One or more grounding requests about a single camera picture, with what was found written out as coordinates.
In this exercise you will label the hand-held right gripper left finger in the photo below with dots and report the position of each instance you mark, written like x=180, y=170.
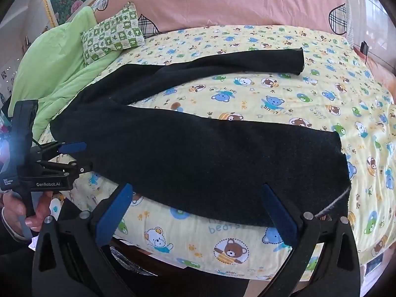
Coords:
x=115, y=213

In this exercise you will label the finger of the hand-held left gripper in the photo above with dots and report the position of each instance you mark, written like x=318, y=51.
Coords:
x=66, y=168
x=72, y=147

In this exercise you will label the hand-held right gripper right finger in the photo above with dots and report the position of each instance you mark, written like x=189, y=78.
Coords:
x=278, y=213

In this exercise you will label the black pants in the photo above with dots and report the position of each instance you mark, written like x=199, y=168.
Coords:
x=185, y=161

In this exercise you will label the person's left forearm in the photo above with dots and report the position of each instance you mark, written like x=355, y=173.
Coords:
x=14, y=269

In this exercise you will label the person's left hand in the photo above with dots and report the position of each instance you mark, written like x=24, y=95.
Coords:
x=40, y=205

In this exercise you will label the light green quilt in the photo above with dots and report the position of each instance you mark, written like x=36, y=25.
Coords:
x=62, y=68

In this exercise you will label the yellow bear print bed sheet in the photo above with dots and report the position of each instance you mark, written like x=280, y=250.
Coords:
x=278, y=99

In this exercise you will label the green checkered pillow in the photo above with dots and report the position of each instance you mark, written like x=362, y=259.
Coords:
x=111, y=34

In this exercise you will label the small black device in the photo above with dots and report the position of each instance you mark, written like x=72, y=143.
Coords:
x=364, y=48

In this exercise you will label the pink quilt with plaid hearts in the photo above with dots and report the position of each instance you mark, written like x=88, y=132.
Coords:
x=247, y=3

